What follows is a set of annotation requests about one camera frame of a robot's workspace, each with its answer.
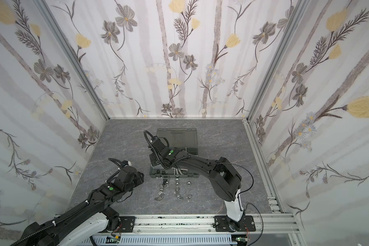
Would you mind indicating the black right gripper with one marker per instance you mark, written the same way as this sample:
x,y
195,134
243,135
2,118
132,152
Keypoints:
x,y
154,157

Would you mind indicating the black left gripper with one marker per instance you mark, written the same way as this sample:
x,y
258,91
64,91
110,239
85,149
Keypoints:
x,y
136,177

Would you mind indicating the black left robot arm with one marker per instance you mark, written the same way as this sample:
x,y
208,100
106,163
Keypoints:
x,y
91,216

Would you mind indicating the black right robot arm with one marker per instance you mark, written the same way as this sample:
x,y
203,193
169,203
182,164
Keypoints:
x,y
224,178

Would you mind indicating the green transparent compartment box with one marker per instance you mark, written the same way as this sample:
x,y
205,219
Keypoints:
x,y
183,139

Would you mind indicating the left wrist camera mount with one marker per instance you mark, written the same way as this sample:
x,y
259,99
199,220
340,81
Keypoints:
x,y
126,163

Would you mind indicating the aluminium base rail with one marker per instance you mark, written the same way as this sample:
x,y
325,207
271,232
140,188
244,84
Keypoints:
x,y
276,229

